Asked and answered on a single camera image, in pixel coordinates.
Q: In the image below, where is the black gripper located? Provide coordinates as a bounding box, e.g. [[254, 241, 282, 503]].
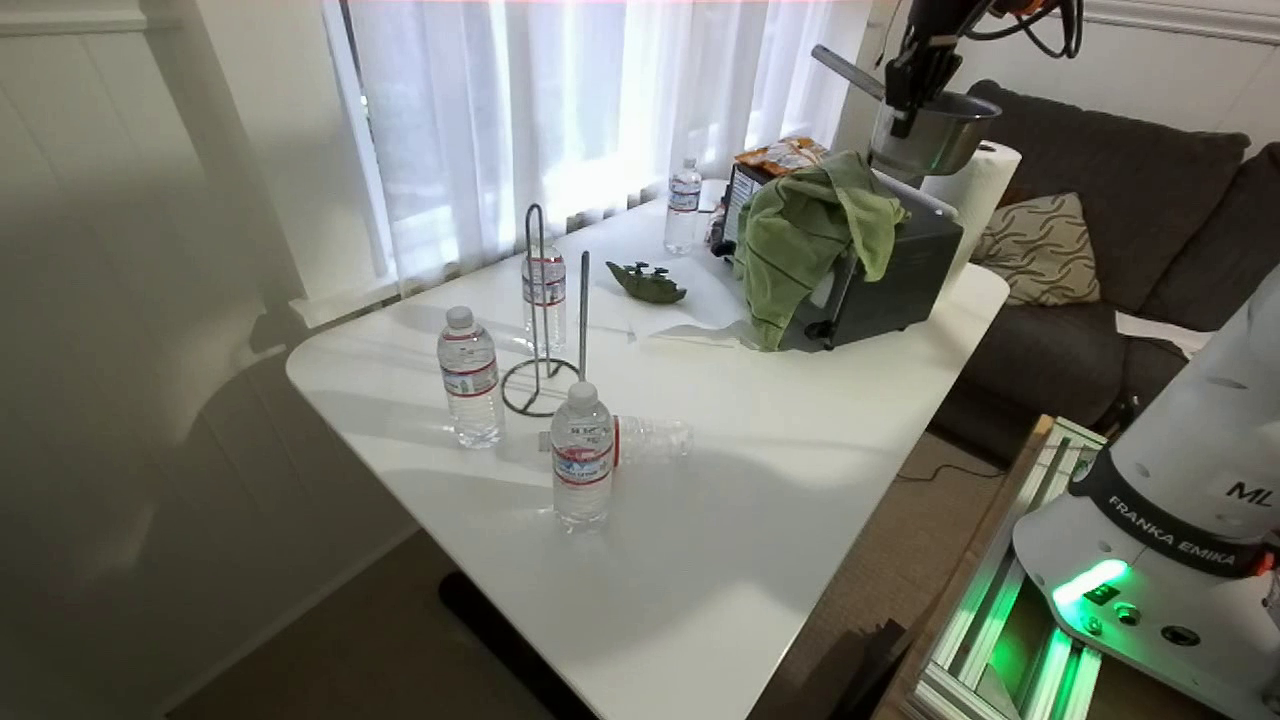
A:
[[881, 0, 1001, 137]]

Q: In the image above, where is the black toaster oven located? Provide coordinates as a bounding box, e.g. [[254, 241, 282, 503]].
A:
[[705, 132, 967, 354]]

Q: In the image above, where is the white paper towel roll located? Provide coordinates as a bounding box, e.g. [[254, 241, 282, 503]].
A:
[[920, 137, 1025, 257]]

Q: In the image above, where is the orange patterned package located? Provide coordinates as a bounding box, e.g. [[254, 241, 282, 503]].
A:
[[729, 127, 826, 185]]

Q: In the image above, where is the green cloth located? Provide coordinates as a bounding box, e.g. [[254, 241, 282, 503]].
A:
[[730, 147, 912, 354]]

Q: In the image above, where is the patterned beige pillow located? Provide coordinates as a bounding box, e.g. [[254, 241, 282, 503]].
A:
[[967, 193, 1102, 314]]

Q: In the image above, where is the clear plastic water bottle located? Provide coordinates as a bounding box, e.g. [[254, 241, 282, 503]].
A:
[[437, 301, 508, 456], [659, 155, 707, 259], [516, 243, 576, 360], [548, 375, 625, 541]]

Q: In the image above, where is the dark brown sofa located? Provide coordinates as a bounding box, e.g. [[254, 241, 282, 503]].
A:
[[928, 77, 1280, 473]]

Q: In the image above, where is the white fabric piece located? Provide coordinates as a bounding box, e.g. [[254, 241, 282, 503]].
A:
[[1106, 306, 1218, 365]]

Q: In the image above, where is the white sheer curtain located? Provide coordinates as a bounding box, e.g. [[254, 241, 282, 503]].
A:
[[331, 0, 922, 291]]

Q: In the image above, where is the metal wire paper towel holder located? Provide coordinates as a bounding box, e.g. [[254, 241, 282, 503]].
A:
[[496, 199, 600, 419]]

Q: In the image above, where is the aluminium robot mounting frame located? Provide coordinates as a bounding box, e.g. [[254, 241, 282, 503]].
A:
[[874, 412, 1280, 720]]

